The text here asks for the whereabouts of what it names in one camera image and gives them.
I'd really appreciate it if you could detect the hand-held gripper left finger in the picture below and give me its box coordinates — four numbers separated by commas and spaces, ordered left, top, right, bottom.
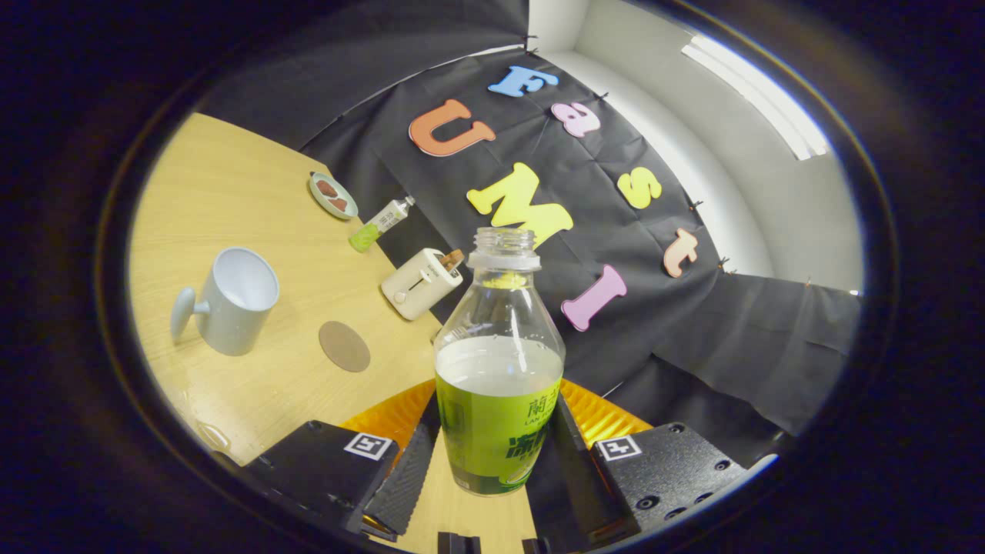
245, 379, 441, 539

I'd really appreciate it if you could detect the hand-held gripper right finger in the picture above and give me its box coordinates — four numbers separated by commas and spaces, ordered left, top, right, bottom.
527, 379, 778, 552

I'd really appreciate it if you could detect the green label juice bottle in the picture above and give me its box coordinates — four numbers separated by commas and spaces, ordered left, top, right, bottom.
433, 227, 567, 496

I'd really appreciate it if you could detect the round brown coaster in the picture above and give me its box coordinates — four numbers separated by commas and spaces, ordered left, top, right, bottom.
319, 320, 372, 373

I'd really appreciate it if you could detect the grey cup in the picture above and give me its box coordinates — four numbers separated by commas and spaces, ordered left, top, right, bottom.
170, 246, 280, 357

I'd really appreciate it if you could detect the small capped green bottle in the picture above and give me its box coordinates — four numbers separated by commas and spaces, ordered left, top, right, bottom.
349, 195, 416, 253

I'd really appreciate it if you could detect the white toaster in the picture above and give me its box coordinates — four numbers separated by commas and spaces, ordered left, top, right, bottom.
380, 247, 465, 322

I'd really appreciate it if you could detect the pale green plate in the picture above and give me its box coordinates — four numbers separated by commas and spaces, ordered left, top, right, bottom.
309, 171, 359, 221

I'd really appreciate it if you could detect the wooden table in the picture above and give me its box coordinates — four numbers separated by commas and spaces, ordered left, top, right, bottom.
127, 113, 539, 554

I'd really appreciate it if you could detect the ceiling light panel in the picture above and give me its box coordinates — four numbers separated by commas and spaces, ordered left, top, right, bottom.
681, 35, 830, 161

